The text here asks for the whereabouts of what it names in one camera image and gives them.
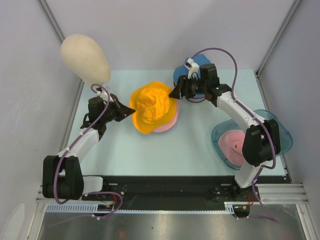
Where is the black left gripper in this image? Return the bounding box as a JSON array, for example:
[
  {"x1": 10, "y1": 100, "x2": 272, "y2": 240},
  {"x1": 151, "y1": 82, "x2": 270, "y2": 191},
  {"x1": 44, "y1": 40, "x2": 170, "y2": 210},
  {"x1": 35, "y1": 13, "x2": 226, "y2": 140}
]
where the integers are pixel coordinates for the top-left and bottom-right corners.
[{"x1": 100, "y1": 98, "x2": 135, "y2": 123}]

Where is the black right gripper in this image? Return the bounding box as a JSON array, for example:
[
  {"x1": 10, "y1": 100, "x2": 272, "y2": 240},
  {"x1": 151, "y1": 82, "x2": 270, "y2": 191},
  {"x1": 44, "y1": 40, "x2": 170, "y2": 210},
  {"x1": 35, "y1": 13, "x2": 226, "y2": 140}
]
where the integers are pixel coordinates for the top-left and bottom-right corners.
[{"x1": 168, "y1": 75, "x2": 208, "y2": 100}]

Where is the yellow hat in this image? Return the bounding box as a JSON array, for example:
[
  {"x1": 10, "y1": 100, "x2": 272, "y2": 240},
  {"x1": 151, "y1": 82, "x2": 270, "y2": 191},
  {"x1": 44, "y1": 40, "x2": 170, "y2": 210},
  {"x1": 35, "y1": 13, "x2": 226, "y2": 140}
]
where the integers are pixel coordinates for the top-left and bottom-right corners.
[{"x1": 129, "y1": 81, "x2": 180, "y2": 134}]

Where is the pink bucket hat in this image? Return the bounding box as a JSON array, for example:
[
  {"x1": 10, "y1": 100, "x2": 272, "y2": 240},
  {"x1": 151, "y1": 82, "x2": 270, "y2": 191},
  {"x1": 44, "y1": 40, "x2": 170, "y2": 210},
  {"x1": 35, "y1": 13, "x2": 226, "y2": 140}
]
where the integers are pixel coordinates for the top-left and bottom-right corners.
[{"x1": 153, "y1": 109, "x2": 180, "y2": 133}]

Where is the blue hat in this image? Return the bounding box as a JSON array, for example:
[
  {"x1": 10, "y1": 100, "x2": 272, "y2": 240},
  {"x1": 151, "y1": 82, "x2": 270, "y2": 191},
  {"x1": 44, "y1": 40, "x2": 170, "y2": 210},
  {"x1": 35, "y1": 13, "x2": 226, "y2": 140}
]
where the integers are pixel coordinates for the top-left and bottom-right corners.
[{"x1": 173, "y1": 54, "x2": 212, "y2": 86}]

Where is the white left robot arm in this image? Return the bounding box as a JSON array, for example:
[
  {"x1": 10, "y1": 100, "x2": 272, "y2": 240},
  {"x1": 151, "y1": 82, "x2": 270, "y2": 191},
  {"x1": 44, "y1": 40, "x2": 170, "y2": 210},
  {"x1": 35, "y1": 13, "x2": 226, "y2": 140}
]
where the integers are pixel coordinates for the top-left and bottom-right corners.
[{"x1": 42, "y1": 92, "x2": 135, "y2": 204}]

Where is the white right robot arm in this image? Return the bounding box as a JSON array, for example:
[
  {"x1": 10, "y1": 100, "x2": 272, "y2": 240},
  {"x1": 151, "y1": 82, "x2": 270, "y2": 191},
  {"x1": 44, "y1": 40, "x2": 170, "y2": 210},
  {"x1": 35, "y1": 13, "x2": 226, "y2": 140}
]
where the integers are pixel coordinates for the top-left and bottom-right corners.
[{"x1": 168, "y1": 59, "x2": 281, "y2": 201}]

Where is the beige mannequin head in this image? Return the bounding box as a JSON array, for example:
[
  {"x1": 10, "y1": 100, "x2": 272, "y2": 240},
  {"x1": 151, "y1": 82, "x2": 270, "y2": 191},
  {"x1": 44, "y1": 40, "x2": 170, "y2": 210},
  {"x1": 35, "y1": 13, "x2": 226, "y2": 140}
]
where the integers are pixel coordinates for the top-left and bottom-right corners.
[{"x1": 60, "y1": 34, "x2": 111, "y2": 87}]

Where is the teal plastic basket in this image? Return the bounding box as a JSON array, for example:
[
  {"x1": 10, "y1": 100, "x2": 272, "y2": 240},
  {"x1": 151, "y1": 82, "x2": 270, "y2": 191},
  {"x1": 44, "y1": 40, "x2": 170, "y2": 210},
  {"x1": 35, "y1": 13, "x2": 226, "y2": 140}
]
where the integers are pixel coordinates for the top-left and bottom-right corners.
[{"x1": 211, "y1": 109, "x2": 293, "y2": 170}]

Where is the black wire hat stand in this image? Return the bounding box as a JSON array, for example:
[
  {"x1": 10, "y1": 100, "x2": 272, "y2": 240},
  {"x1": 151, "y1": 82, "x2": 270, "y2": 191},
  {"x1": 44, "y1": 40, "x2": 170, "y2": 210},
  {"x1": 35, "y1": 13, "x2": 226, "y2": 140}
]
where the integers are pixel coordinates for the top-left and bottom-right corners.
[{"x1": 185, "y1": 97, "x2": 206, "y2": 103}]

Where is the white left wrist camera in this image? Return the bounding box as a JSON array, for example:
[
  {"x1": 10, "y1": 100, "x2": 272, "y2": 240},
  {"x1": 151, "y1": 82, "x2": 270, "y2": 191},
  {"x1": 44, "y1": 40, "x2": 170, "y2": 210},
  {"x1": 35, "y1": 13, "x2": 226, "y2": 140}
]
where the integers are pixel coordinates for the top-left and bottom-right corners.
[{"x1": 96, "y1": 87, "x2": 113, "y2": 102}]

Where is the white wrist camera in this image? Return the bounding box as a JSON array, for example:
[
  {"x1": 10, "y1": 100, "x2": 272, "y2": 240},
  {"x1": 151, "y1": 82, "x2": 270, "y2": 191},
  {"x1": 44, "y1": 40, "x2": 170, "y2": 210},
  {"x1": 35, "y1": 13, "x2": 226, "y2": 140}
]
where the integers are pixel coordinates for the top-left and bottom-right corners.
[
  {"x1": 96, "y1": 87, "x2": 113, "y2": 102},
  {"x1": 184, "y1": 58, "x2": 200, "y2": 79}
]

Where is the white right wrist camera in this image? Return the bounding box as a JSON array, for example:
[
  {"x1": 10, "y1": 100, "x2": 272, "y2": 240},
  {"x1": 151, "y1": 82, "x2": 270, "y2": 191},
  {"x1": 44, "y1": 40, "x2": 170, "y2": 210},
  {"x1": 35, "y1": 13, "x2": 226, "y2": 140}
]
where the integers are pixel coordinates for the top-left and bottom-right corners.
[{"x1": 184, "y1": 58, "x2": 200, "y2": 79}]

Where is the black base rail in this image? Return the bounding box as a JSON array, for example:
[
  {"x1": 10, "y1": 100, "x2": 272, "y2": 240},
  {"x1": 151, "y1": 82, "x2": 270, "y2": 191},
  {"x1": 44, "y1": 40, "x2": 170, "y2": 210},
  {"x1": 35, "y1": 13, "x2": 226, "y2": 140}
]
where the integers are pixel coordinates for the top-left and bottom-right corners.
[{"x1": 81, "y1": 175, "x2": 292, "y2": 213}]

